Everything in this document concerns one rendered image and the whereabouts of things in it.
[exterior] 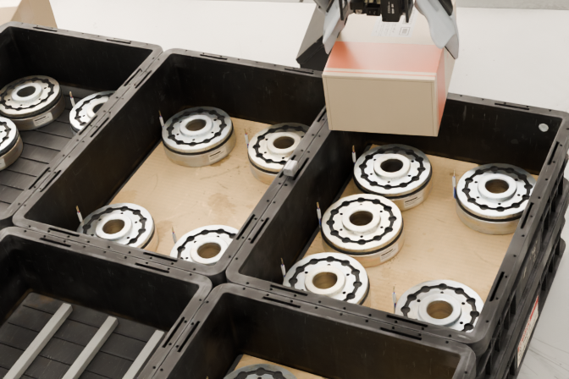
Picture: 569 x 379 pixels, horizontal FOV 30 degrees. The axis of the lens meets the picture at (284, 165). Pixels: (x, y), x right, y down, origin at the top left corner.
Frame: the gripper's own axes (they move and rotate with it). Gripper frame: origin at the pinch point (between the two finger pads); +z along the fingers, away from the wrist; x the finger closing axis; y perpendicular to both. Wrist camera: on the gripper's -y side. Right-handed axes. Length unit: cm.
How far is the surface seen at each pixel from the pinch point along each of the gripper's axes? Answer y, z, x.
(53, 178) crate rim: 7.1, 16.9, -43.8
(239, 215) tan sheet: 0.9, 26.6, -22.2
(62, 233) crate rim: 16.8, 16.5, -38.1
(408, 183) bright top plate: -4.7, 23.7, -0.3
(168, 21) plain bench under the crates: -65, 40, -59
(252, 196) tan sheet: -2.9, 26.6, -21.4
